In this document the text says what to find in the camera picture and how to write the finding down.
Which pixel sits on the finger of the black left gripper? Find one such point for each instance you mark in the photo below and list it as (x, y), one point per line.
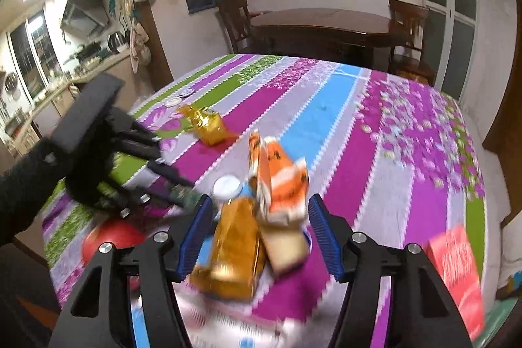
(168, 172)
(141, 200)

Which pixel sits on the green scouring pad bundle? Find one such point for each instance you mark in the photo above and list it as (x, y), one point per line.
(184, 196)

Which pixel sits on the orange white paper bundle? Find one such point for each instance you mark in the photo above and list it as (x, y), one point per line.
(279, 183)

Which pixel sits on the green lined trash bin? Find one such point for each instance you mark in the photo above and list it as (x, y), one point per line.
(496, 319)

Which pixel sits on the red round object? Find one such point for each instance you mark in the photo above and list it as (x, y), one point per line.
(120, 232)

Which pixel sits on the kitchen counter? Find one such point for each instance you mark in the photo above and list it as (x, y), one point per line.
(28, 136)

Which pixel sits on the white plastic lid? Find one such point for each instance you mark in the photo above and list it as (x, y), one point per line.
(226, 187)

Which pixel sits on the gold foil wrapper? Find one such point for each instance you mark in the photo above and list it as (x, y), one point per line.
(207, 125)

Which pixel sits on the red packet on table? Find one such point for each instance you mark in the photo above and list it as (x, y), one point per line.
(452, 256)

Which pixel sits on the golden brown snack bag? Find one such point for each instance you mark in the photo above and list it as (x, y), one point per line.
(237, 255)

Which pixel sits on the colourful striped tablecloth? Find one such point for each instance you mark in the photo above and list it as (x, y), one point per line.
(391, 156)

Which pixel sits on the kitchen range hood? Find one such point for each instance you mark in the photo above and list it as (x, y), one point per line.
(85, 19)

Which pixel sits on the yellow sponge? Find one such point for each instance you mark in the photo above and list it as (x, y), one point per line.
(286, 248)

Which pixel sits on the wooden chair at left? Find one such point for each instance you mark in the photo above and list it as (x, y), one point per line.
(236, 17)

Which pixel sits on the dark wooden dining table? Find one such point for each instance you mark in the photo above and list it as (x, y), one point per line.
(343, 36)

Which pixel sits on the wooden chair by glass door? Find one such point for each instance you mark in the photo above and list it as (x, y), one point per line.
(410, 20)

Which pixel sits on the white glass double door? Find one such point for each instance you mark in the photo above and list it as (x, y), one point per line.
(449, 40)

